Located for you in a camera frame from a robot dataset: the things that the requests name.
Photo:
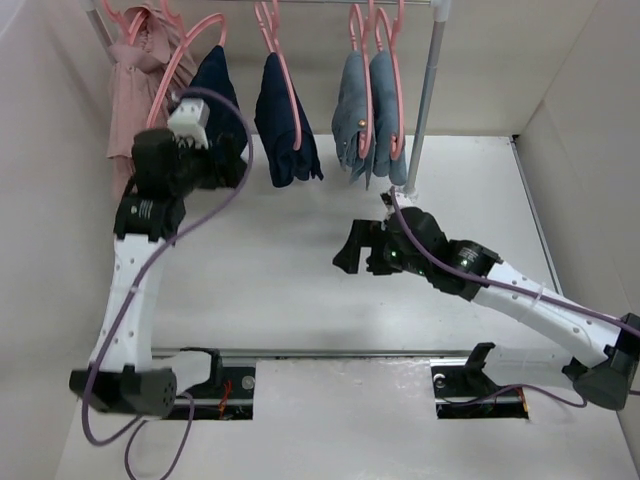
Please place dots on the light blue jeans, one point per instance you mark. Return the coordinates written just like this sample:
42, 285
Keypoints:
386, 120
349, 112

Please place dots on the hanging dark denim shorts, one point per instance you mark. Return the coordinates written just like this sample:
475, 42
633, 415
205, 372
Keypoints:
223, 128

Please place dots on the pink pleated skirt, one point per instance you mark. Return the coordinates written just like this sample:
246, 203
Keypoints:
136, 75

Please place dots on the dark blue denim trousers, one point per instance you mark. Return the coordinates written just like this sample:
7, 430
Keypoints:
275, 125

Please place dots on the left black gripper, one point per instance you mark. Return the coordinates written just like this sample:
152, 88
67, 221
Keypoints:
220, 175

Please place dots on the pink hanger with skirt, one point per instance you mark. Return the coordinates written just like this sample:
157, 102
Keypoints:
135, 24

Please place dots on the light blue jeans left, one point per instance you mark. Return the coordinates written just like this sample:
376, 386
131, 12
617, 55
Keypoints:
349, 112

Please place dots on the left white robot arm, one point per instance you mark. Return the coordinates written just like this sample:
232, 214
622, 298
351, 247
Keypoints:
121, 377

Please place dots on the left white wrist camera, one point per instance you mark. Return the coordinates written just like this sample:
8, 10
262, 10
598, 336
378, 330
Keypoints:
188, 121

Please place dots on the metal clothes rack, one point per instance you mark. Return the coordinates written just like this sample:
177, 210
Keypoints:
440, 15

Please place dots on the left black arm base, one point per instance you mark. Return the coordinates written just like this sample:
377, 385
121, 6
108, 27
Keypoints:
228, 398

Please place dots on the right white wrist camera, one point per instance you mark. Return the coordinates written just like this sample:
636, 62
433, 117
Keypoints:
394, 199

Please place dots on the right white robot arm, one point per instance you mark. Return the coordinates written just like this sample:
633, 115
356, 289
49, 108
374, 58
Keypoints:
596, 359

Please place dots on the pink hanger left jeans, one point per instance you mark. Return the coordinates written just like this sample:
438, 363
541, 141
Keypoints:
360, 26

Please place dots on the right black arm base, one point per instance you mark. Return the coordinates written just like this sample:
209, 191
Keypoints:
462, 394

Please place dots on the light blue jeans right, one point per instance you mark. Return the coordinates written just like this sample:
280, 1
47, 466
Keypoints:
386, 120

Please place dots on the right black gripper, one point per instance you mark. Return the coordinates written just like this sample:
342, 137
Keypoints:
365, 233

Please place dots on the pink hanger jeans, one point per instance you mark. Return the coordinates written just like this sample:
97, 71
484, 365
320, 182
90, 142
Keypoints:
386, 33
360, 26

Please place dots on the pink hanger right jeans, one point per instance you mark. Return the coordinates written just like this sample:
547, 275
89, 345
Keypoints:
386, 33

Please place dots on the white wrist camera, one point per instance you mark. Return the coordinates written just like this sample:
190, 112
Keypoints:
394, 199
188, 121

